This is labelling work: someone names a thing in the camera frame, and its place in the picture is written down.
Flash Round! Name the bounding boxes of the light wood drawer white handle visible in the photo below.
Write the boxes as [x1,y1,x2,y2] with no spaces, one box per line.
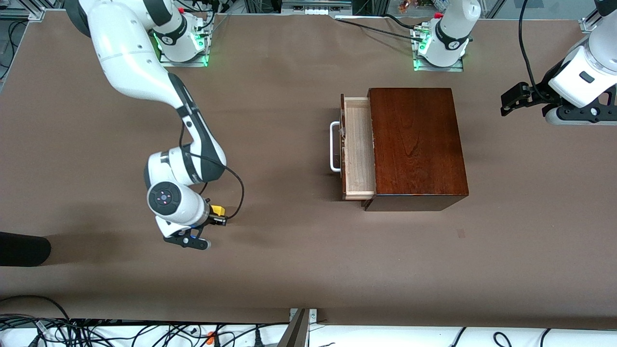
[330,94,376,200]

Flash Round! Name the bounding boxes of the dark brown wooden cabinet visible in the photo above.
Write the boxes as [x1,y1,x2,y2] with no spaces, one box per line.
[362,88,469,212]

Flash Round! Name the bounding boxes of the dark metal pole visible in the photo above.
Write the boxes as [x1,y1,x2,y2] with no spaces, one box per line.
[277,308,310,347]

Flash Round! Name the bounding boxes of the black ribbed cylinder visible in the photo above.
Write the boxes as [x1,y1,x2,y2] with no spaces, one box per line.
[0,232,52,267]

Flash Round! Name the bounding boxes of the white power strip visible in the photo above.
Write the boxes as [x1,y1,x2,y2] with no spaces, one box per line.
[282,0,352,16]

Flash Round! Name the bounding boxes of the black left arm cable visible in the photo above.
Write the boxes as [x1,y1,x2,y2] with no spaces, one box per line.
[518,0,550,99]

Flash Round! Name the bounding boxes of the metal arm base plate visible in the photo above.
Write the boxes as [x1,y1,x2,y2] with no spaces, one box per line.
[413,27,465,72]
[159,14,210,67]

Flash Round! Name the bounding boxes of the aluminium frame profile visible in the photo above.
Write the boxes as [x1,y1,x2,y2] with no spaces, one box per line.
[0,0,66,22]
[580,7,602,33]

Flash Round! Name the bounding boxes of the small metal bracket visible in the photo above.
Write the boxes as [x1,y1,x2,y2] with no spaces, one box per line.
[289,308,318,347]

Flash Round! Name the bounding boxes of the thin black table cable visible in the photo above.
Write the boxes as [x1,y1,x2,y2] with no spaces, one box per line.
[335,17,425,41]

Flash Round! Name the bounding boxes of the black looping floor cable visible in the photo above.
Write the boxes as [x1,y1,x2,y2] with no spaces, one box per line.
[0,294,73,328]

